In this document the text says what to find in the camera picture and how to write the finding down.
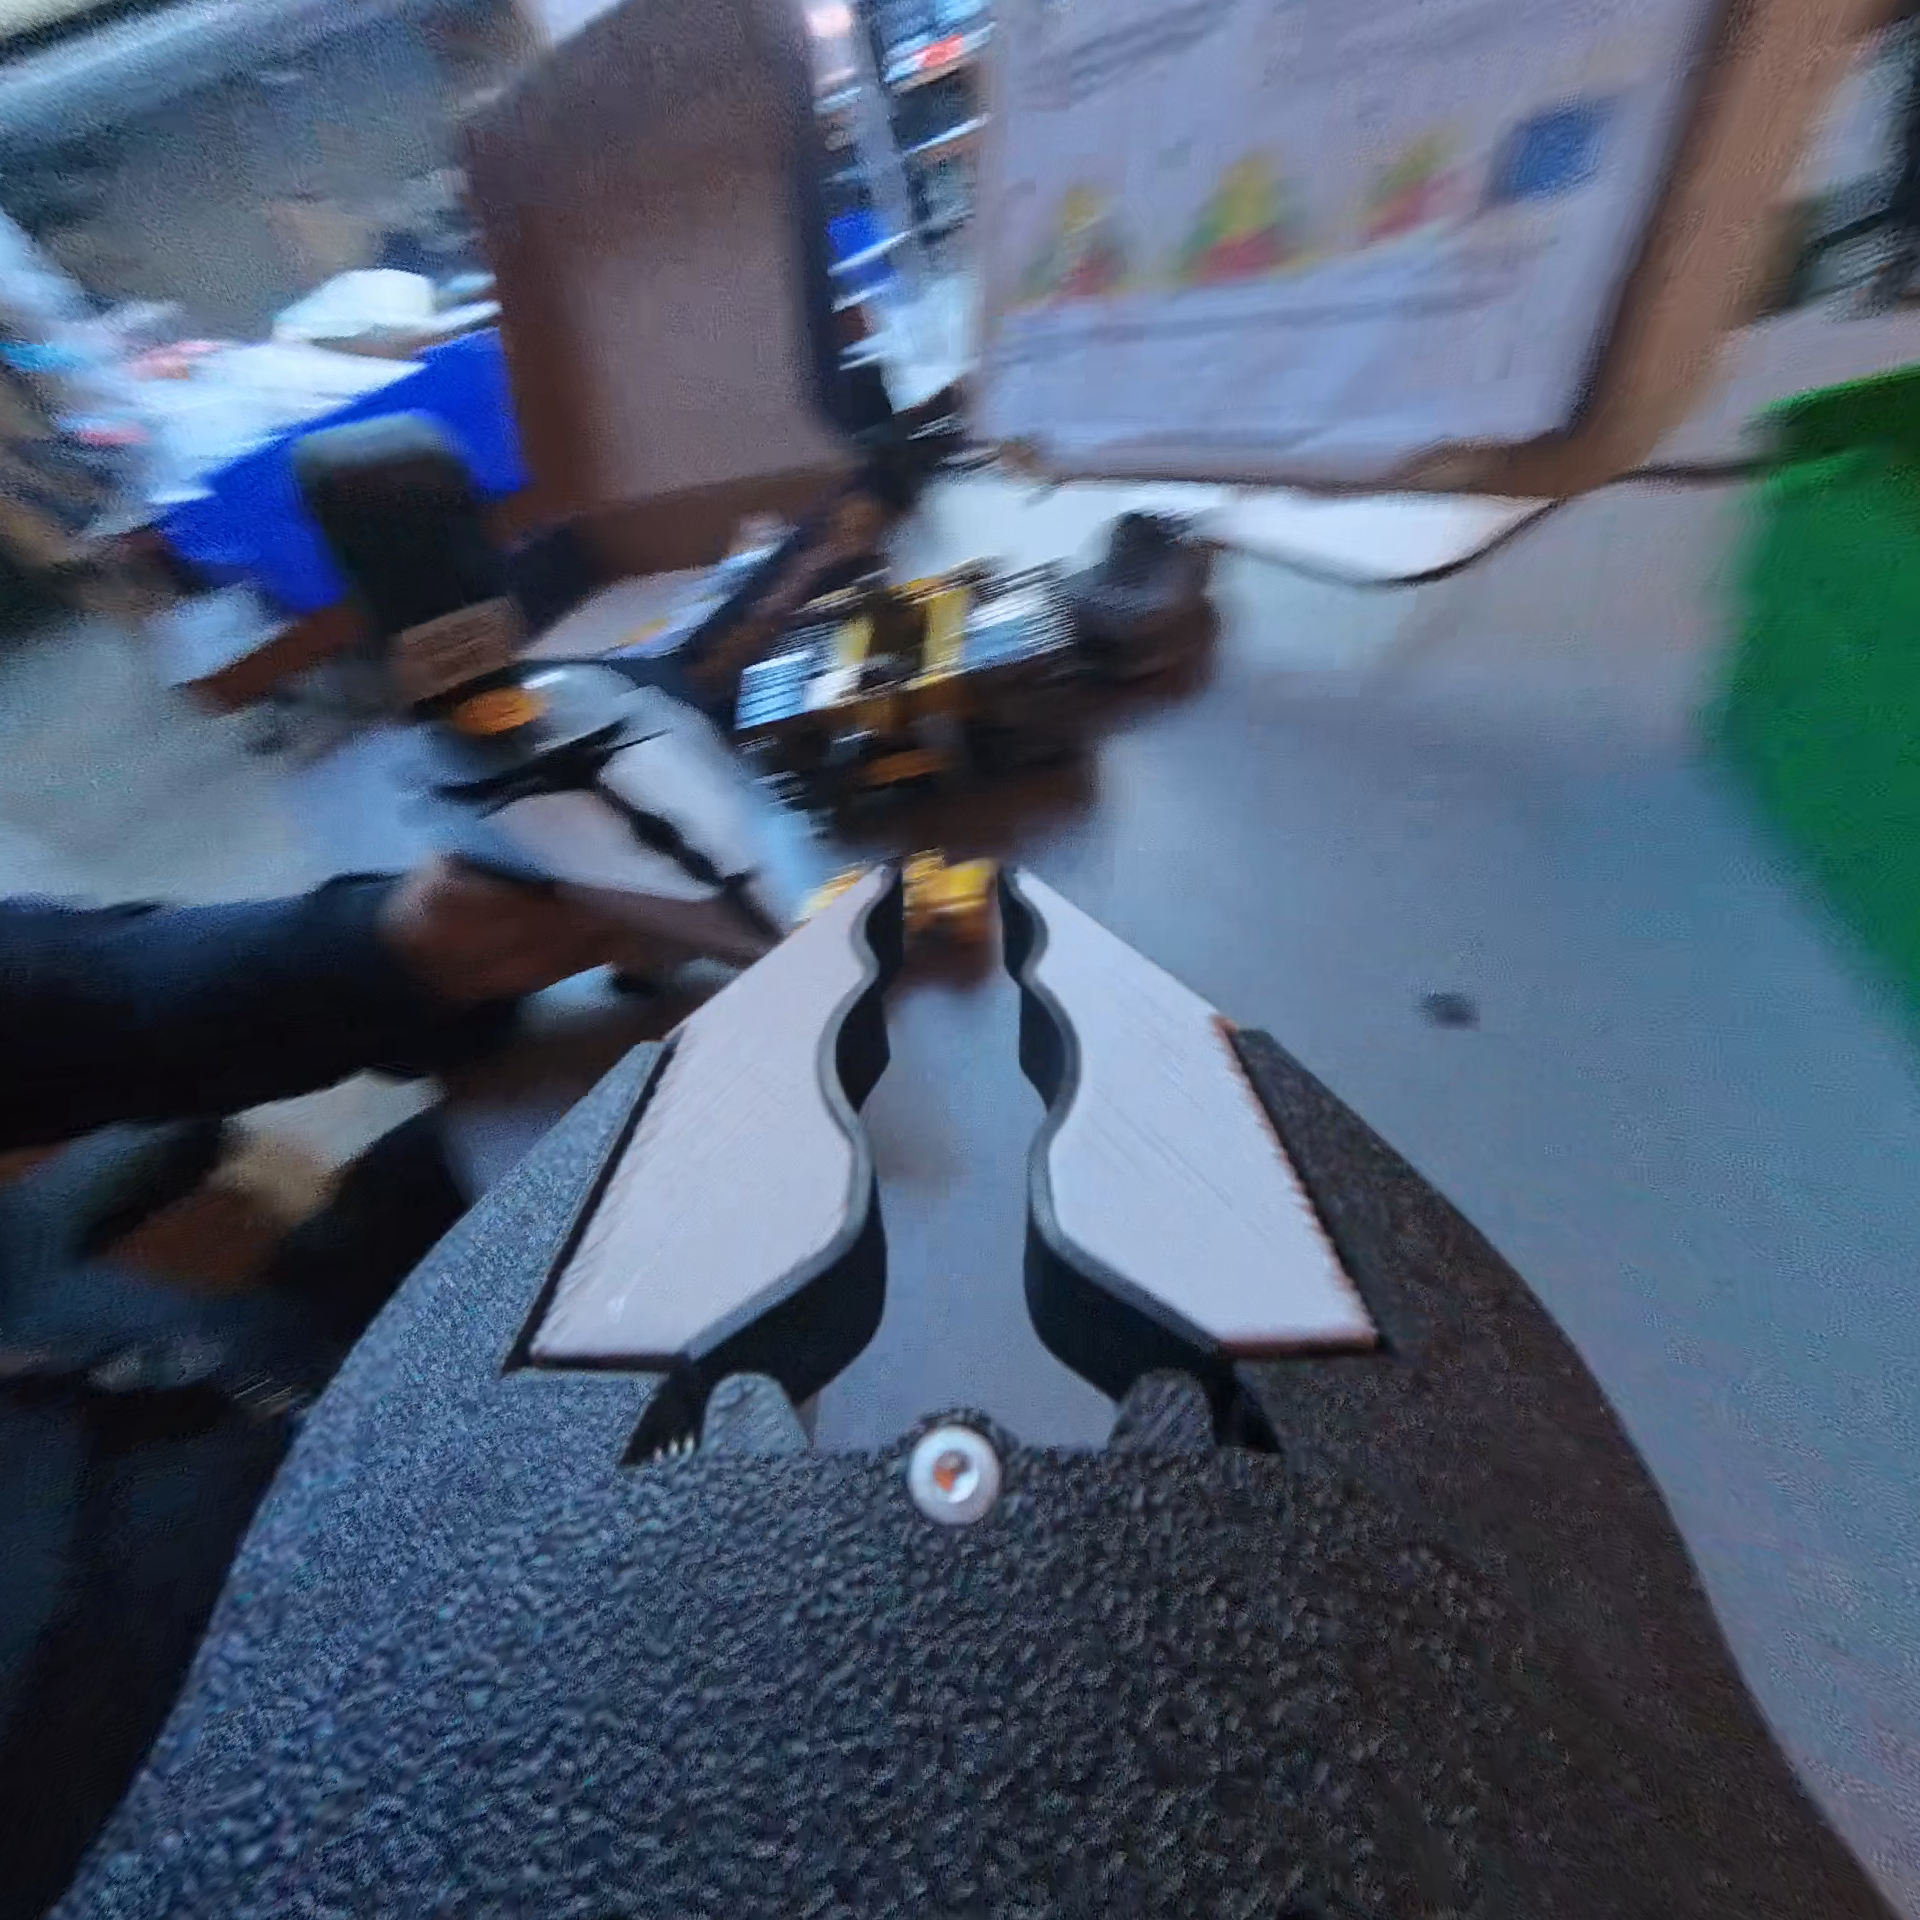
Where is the printed instruction sheet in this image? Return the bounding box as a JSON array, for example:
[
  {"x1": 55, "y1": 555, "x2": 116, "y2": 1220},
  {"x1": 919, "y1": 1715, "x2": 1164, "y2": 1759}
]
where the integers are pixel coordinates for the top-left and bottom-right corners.
[{"x1": 982, "y1": 0, "x2": 1715, "y2": 471}]

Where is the person's dark clothed body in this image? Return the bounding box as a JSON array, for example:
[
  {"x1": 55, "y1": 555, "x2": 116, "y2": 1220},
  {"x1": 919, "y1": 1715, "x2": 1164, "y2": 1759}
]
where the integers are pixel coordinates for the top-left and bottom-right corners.
[{"x1": 0, "y1": 1111, "x2": 466, "y2": 1920}]

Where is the green plastic bin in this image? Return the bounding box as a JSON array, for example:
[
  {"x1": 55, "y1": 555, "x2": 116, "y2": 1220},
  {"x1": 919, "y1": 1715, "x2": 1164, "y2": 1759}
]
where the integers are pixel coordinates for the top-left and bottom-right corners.
[{"x1": 1698, "y1": 367, "x2": 1920, "y2": 980}]

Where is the person's left forearm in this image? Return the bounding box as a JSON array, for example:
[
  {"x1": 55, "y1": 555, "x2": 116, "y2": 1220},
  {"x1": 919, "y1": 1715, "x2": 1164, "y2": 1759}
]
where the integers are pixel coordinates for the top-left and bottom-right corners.
[{"x1": 0, "y1": 878, "x2": 436, "y2": 1150}]

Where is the brown upright panel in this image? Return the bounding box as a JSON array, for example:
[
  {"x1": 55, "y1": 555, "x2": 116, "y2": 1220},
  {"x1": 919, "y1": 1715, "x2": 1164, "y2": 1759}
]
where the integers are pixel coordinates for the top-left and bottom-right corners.
[{"x1": 461, "y1": 0, "x2": 845, "y2": 529}]

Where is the blue plastic crate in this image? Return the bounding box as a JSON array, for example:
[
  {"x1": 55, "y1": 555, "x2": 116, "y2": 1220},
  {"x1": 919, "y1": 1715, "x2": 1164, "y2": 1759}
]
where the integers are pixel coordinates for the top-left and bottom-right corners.
[{"x1": 154, "y1": 327, "x2": 530, "y2": 620}]

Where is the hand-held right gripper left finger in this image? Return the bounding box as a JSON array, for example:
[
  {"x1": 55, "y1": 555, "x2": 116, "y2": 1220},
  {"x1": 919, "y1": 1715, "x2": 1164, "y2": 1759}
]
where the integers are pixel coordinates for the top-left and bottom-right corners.
[{"x1": 529, "y1": 865, "x2": 910, "y2": 1369}]

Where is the yellow toy brick assembly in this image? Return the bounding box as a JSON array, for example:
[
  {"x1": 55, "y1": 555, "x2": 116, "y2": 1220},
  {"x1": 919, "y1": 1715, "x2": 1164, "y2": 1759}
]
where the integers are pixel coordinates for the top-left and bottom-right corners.
[{"x1": 809, "y1": 853, "x2": 1001, "y2": 951}]

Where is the person's left hand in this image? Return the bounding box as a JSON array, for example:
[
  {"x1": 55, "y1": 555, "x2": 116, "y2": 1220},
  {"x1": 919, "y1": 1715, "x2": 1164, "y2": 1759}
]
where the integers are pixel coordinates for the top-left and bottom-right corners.
[{"x1": 380, "y1": 865, "x2": 605, "y2": 1000}]

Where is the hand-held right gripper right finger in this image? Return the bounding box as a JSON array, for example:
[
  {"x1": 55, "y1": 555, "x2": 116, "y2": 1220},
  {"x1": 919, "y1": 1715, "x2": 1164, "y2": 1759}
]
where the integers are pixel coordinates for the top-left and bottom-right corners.
[{"x1": 1001, "y1": 871, "x2": 1383, "y2": 1361}]

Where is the grey yellow toy brick vehicle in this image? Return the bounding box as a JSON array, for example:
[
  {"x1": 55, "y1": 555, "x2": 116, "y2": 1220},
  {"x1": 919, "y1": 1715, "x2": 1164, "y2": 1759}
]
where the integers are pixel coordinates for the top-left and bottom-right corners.
[{"x1": 732, "y1": 512, "x2": 1221, "y2": 824}]

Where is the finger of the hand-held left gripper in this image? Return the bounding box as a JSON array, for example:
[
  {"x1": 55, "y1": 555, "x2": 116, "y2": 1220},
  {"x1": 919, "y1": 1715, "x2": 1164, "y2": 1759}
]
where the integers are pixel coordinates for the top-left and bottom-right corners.
[
  {"x1": 517, "y1": 667, "x2": 827, "y2": 920},
  {"x1": 427, "y1": 750, "x2": 783, "y2": 965}
]

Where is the grey desk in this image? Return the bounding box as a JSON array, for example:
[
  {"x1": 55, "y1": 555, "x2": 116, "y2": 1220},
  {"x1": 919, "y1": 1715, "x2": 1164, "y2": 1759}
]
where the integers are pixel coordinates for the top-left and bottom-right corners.
[{"x1": 0, "y1": 479, "x2": 1920, "y2": 1920}]

